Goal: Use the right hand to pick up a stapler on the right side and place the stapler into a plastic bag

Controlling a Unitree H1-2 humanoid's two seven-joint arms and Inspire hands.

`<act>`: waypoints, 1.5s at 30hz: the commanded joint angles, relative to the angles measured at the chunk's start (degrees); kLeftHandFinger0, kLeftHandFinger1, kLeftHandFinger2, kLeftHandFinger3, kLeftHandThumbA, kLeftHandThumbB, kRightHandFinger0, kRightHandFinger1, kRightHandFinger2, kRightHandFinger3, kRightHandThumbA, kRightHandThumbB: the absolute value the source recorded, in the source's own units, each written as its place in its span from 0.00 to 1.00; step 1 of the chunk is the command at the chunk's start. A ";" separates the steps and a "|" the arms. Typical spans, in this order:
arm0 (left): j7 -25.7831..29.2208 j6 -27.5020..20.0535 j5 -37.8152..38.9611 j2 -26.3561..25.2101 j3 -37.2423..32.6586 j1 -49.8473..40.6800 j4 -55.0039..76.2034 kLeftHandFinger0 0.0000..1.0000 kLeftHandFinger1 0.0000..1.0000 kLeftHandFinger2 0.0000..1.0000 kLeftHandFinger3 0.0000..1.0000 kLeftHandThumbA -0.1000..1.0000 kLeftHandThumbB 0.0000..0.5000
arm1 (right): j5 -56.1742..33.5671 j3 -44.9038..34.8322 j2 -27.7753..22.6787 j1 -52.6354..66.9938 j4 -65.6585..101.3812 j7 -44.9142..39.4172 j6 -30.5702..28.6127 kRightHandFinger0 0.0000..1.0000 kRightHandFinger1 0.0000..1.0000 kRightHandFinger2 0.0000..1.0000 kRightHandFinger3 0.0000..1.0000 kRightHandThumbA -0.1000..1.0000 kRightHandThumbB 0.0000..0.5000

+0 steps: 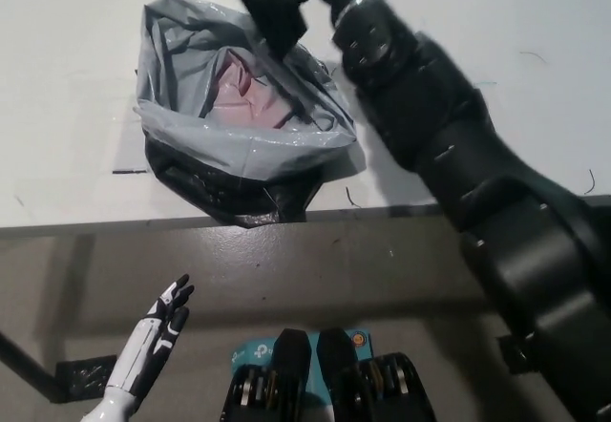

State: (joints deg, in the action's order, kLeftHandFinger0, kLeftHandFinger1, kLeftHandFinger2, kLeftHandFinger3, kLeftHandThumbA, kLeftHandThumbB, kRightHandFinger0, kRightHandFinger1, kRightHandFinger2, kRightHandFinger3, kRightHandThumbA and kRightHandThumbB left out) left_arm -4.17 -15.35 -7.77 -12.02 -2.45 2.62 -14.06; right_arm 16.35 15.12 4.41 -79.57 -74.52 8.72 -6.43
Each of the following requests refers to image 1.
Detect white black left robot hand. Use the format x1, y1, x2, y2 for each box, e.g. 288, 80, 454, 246
104, 273, 196, 400

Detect pink crumpled sheet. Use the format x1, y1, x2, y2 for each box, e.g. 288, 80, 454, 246
209, 56, 293, 130

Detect black robot torso blocks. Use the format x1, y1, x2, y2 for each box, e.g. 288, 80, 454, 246
219, 327, 436, 422

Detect grey and black plastic bag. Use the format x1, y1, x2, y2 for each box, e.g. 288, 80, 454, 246
132, 0, 358, 228

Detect teal router box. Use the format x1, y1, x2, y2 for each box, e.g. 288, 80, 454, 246
228, 328, 373, 422

